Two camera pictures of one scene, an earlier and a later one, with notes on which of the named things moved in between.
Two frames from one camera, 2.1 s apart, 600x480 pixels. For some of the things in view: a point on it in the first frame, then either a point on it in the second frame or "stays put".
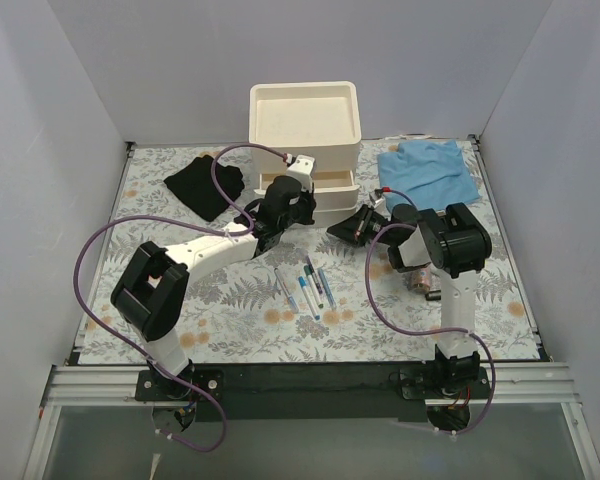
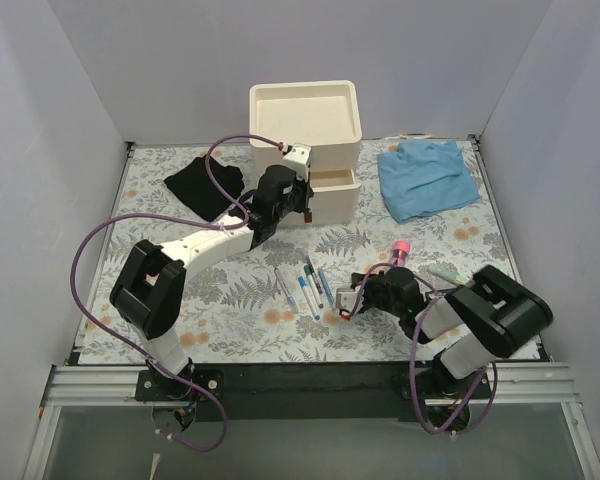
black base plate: [312, 392] stays put
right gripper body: [362, 226] → [362, 291]
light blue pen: [330, 296] stays put
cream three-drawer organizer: [320, 119] stays put
